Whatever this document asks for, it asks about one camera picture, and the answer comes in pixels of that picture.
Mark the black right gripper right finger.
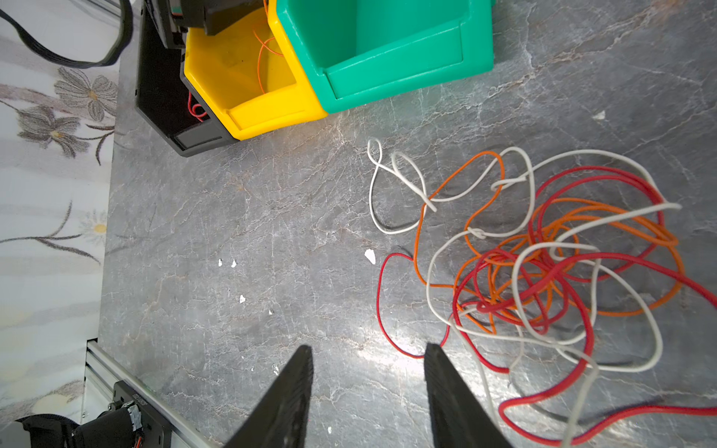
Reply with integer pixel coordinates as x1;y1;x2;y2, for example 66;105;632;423
424;343;512;448

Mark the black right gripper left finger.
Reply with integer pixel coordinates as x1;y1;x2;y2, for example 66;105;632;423
225;345;314;448

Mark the orange cable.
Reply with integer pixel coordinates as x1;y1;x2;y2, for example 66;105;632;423
413;149;685;335

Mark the red cable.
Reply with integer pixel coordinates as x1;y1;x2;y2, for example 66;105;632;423
374;165;717;447
186;91;209;123

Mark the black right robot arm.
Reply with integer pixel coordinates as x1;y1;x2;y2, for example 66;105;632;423
1;343;509;447

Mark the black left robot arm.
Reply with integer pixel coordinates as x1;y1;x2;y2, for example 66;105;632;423
1;0;263;69

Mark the black storage bin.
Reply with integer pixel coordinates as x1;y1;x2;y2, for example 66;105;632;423
136;1;237;158

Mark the yellow storage bin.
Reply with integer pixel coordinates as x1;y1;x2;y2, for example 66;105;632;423
183;1;328;140

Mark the green storage bin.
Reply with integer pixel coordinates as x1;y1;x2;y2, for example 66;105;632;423
274;0;495;114

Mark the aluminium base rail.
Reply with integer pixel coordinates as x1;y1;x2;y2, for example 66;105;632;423
80;340;216;447

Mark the red cable in black bin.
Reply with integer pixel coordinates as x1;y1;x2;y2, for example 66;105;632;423
186;91;209;123

